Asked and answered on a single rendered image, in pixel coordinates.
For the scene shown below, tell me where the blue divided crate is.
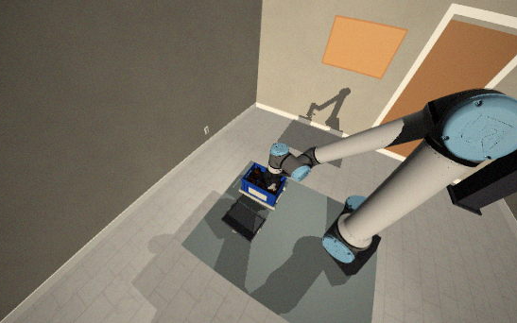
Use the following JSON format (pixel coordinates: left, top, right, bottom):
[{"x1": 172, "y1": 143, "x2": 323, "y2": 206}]
[{"x1": 241, "y1": 162, "x2": 286, "y2": 207}]

